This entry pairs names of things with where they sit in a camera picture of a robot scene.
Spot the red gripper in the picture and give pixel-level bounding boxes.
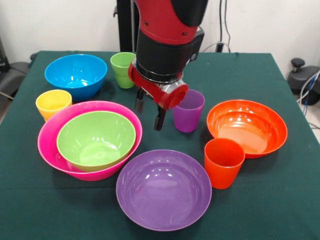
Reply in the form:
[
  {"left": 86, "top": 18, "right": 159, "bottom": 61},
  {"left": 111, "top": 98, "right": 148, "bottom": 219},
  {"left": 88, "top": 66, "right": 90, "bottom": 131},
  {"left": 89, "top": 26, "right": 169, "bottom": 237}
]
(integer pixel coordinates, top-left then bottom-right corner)
[{"left": 127, "top": 61, "right": 189, "bottom": 132}]

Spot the green bowl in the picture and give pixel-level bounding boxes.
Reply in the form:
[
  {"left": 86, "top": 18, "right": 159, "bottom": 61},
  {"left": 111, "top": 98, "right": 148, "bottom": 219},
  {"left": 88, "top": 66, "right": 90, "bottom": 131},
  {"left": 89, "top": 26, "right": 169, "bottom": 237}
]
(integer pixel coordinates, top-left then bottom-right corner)
[{"left": 56, "top": 110, "right": 137, "bottom": 173}]

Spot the purple bowl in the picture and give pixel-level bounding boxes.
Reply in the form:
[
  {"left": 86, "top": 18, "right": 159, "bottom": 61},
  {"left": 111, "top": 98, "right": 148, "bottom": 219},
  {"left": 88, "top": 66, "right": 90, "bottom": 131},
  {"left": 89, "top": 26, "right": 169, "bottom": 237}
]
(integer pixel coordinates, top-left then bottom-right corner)
[{"left": 115, "top": 149, "right": 213, "bottom": 232}]

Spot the pink bowl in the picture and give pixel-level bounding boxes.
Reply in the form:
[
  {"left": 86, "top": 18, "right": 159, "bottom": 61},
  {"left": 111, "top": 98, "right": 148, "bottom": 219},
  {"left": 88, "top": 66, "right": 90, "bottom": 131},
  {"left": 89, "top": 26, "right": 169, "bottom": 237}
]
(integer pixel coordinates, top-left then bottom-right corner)
[{"left": 37, "top": 100, "right": 143, "bottom": 182}]

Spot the green cup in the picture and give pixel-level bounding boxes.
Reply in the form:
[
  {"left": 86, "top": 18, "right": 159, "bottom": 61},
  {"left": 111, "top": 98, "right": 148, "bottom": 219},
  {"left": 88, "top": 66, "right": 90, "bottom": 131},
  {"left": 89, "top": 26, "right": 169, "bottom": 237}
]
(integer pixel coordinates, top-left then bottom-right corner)
[
  {"left": 114, "top": 72, "right": 136, "bottom": 89},
  {"left": 110, "top": 51, "right": 137, "bottom": 77}
]

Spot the purple cup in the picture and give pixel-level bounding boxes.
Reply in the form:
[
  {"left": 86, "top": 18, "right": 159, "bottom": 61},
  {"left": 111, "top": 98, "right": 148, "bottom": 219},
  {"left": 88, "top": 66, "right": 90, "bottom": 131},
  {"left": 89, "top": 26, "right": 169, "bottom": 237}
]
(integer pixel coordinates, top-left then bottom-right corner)
[{"left": 172, "top": 88, "right": 206, "bottom": 133}]

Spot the blue bowl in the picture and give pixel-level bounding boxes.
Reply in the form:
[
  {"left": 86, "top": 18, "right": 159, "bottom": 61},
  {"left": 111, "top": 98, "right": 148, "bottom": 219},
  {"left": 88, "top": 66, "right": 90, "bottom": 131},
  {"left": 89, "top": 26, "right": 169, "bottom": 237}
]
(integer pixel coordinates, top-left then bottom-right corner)
[{"left": 44, "top": 53, "right": 108, "bottom": 101}]

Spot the orange cup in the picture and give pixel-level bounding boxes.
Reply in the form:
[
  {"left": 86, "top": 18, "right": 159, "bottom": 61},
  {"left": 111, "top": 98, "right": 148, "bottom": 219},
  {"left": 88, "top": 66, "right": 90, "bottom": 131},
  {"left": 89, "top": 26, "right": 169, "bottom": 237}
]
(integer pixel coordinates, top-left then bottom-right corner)
[{"left": 204, "top": 137, "right": 246, "bottom": 190}]

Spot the orange bowl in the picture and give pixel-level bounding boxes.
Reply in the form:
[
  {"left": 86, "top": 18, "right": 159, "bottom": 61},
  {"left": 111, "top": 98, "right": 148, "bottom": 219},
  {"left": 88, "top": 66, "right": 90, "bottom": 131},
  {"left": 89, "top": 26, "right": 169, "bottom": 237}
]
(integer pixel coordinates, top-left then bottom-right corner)
[{"left": 206, "top": 99, "right": 289, "bottom": 159}]

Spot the yellow cup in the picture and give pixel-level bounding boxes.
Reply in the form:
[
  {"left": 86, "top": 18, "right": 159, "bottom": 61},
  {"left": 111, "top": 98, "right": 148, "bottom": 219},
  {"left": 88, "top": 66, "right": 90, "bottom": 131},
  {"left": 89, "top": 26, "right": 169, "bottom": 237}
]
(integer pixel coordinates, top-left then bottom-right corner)
[{"left": 35, "top": 89, "right": 73, "bottom": 123}]

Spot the black equipment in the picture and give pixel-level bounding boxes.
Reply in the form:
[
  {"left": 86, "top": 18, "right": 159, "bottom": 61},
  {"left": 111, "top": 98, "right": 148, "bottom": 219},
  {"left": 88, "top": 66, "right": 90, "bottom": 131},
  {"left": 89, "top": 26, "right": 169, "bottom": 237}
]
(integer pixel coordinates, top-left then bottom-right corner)
[{"left": 0, "top": 37, "right": 32, "bottom": 101}]

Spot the dark green tablecloth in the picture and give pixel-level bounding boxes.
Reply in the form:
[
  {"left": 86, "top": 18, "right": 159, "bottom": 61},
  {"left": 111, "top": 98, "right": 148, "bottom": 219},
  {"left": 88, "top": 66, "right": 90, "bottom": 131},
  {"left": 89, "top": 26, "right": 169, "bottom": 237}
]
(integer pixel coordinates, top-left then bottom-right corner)
[{"left": 0, "top": 50, "right": 320, "bottom": 240}]

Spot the black cable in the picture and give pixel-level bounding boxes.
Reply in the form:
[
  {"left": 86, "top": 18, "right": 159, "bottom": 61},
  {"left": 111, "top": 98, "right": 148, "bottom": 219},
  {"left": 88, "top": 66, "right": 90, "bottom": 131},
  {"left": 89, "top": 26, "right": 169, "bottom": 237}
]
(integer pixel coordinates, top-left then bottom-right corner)
[
  {"left": 219, "top": 0, "right": 224, "bottom": 45},
  {"left": 224, "top": 0, "right": 232, "bottom": 53}
]

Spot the grey cable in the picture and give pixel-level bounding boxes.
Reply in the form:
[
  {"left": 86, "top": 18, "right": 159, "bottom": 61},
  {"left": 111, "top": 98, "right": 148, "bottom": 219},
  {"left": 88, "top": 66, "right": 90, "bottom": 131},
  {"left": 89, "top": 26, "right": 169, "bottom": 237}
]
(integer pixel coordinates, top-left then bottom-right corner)
[{"left": 296, "top": 71, "right": 320, "bottom": 103}]

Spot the blue cable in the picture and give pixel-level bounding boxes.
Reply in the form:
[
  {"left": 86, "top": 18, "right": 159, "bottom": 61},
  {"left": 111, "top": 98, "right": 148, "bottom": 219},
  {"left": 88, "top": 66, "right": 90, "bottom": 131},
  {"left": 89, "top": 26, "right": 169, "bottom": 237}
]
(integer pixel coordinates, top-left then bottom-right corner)
[{"left": 302, "top": 71, "right": 317, "bottom": 108}]

